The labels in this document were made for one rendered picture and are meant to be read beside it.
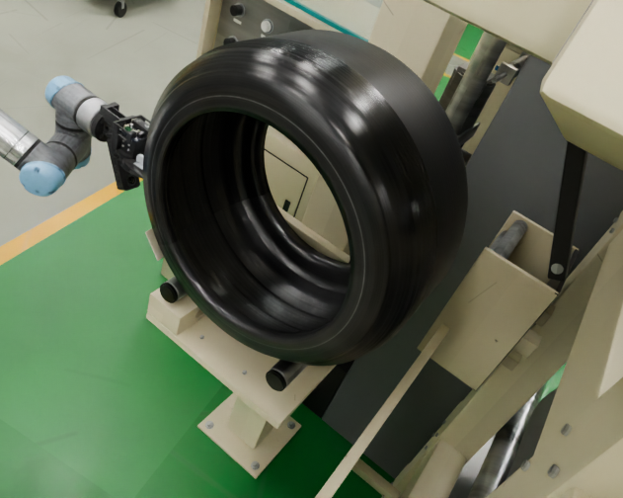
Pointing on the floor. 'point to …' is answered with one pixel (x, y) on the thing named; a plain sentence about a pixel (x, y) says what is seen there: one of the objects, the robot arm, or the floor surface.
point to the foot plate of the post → (218, 432)
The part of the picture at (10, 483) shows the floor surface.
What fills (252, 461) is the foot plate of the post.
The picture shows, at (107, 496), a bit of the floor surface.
